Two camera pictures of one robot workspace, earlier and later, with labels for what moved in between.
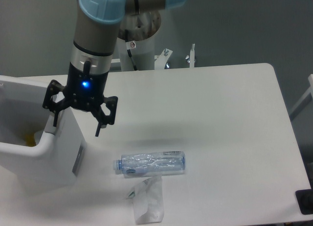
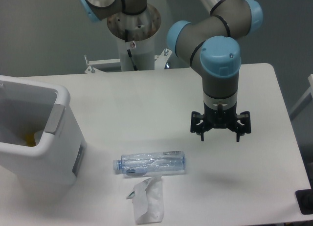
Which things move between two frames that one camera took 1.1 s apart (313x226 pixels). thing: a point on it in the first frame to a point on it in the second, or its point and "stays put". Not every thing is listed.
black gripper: (85, 90) to (220, 118)
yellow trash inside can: (29, 140) stays put
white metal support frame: (160, 61) stays put
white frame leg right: (305, 100) stays put
